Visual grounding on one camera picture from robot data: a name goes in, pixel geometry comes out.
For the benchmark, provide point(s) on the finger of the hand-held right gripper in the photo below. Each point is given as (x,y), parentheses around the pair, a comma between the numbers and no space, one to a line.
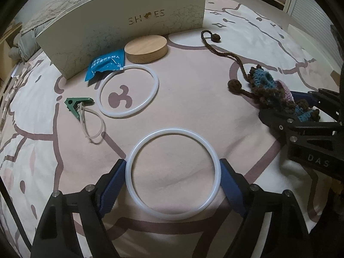
(274,122)
(303,98)

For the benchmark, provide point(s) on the folded grey beige duvet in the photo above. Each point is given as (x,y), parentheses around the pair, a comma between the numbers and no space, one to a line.
(40,13)

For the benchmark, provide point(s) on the white shoe box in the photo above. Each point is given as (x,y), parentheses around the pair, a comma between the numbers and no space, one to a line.
(107,29)

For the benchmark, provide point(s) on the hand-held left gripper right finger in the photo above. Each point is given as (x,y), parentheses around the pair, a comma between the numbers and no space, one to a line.
(231,188)

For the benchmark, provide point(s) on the green plastic clip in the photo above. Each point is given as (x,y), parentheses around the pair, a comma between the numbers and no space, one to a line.
(73,107)

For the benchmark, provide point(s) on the round wooden disc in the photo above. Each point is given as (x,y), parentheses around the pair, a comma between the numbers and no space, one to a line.
(146,48)

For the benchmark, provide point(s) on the blue foil packet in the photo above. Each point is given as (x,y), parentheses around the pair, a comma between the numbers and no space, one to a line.
(104,64)

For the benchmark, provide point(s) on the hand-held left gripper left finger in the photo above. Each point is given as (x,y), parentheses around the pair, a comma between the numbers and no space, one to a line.
(113,188)

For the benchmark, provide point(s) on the brown blue crocheted pouch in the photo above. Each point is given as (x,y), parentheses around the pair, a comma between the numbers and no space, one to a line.
(271,86)

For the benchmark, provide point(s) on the white louvered door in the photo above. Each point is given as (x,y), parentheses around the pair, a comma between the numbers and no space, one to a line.
(306,8)

